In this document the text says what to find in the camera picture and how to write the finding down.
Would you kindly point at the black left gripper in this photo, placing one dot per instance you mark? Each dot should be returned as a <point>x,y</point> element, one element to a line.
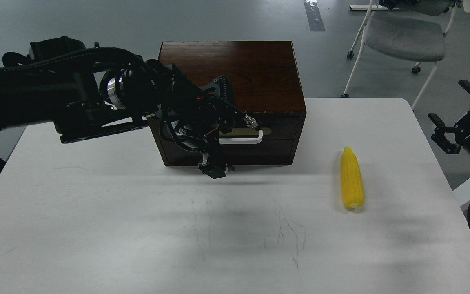
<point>195,116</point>

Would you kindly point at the grey office chair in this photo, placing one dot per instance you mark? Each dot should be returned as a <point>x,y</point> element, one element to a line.
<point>405,38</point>

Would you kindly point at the dark wooden drawer cabinet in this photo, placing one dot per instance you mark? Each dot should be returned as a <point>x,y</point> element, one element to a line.
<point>266,85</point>

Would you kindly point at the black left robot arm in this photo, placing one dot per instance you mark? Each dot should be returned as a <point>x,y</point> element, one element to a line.
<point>93,92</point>

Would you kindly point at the yellow corn cob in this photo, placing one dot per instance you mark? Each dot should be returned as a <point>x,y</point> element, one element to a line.
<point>352,189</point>

